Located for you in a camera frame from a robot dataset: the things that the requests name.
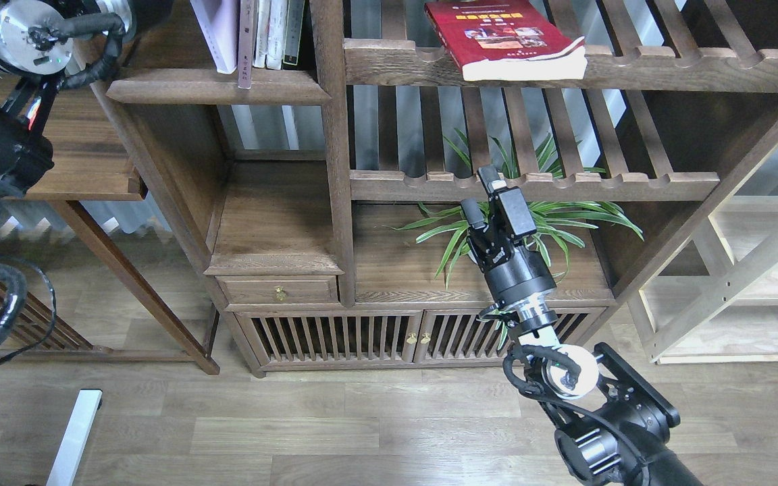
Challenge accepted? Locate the right slatted cabinet door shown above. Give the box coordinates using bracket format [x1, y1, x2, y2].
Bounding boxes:
[413, 307, 605, 367]

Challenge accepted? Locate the dark wooden side table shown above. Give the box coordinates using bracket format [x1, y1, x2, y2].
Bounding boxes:
[0, 73, 221, 376]

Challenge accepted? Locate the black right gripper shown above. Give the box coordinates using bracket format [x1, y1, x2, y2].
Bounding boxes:
[461, 165, 556, 318]

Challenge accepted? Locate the dark upright book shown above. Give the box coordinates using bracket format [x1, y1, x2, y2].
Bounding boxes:
[282, 0, 306, 69]

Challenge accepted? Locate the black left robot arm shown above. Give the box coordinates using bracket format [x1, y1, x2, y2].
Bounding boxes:
[0, 1, 173, 213]

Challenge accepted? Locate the dark wooden bookshelf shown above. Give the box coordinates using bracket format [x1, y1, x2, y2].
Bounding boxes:
[95, 1, 778, 377]

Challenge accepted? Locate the left slatted cabinet door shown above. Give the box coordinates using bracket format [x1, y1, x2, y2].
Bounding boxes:
[237, 310, 423, 371]

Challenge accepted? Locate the slatted cabinet door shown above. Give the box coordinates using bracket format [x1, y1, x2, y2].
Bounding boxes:
[237, 310, 423, 371]
[413, 307, 605, 367]

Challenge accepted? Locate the small wooden drawer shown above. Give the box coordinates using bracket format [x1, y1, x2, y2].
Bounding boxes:
[217, 275, 338, 304]

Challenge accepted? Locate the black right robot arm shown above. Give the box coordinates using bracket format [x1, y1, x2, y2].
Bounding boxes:
[462, 165, 700, 485]

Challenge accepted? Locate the red book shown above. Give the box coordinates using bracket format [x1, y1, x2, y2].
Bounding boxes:
[424, 1, 588, 81]

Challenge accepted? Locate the white book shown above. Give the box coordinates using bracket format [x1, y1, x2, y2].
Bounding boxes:
[265, 0, 289, 70]
[253, 0, 271, 69]
[190, 1, 240, 74]

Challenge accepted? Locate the green spider plant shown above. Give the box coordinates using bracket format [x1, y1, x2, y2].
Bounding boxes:
[392, 128, 644, 289]

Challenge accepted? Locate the dark slatted wooden rack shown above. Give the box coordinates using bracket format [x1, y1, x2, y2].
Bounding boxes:
[0, 253, 99, 365]

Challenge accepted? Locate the light wooden shelf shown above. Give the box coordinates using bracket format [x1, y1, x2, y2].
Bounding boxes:
[625, 94, 778, 367]

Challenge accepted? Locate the dark maroon book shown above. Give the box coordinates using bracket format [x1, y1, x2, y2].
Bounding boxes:
[237, 0, 259, 90]

